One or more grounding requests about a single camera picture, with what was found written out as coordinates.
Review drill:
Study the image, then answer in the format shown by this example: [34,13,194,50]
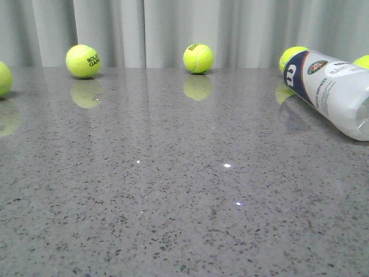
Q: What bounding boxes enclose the yellow tennis ball far right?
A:
[353,54,369,69]

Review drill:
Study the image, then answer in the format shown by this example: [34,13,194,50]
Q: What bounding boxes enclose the yellow tennis ball Roland Garros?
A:
[66,44,101,78]

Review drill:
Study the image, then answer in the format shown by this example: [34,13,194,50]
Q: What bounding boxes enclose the yellow tennis ball centre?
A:
[183,43,214,74]

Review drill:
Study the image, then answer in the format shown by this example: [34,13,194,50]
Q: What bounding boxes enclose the white blue tennis ball can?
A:
[283,50,368,141]

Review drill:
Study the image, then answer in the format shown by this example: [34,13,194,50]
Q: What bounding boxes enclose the yellow tennis ball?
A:
[183,43,214,74]
[353,54,369,69]
[0,61,13,97]

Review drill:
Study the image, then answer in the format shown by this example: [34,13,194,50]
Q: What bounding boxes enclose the grey pleated curtain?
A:
[1,1,368,68]

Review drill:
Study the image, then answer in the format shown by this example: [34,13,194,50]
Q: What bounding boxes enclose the yellow tennis ball far left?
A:
[0,61,13,97]

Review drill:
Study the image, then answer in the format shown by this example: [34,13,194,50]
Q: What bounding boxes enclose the yellow tennis ball Wilson 3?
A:
[278,46,308,73]

